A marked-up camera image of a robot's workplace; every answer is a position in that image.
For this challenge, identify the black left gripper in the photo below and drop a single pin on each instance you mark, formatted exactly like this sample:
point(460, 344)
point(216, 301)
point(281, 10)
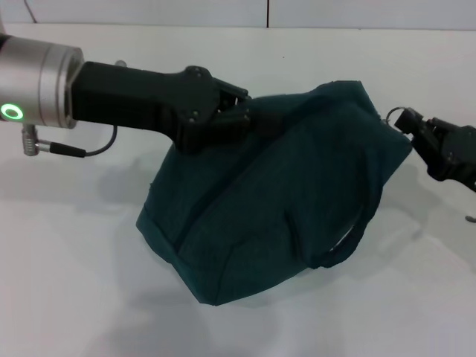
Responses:
point(141, 100)

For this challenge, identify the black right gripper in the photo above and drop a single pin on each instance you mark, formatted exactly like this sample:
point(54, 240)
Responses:
point(457, 152)

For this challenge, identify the dark teal fabric lunch bag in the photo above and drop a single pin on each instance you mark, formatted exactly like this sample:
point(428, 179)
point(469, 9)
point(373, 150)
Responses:
point(279, 193)

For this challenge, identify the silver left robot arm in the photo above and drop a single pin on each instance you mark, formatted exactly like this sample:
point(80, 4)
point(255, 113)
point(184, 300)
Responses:
point(33, 82)

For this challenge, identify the silver cylindrical stub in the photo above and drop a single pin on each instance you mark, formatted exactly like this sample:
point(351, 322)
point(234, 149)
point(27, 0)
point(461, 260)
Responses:
point(121, 63)

